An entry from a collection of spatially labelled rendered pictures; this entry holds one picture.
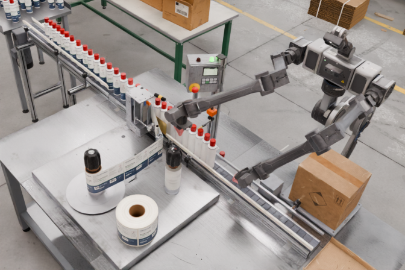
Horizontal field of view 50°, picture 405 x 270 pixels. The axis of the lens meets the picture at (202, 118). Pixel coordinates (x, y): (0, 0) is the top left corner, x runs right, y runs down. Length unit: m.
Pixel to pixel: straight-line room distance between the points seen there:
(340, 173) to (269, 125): 1.99
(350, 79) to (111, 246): 1.48
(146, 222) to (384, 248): 1.24
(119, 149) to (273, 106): 2.24
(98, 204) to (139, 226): 0.35
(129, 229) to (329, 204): 1.01
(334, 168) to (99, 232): 1.23
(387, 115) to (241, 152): 2.43
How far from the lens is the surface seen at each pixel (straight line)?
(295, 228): 2.38
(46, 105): 4.44
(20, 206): 3.24
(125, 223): 2.12
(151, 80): 3.26
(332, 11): 6.29
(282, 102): 4.60
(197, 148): 2.54
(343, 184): 2.33
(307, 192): 2.42
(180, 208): 2.35
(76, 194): 2.42
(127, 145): 2.66
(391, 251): 2.56
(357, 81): 2.44
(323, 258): 2.38
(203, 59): 2.33
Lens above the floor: 2.74
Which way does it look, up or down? 40 degrees down
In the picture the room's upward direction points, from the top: 6 degrees clockwise
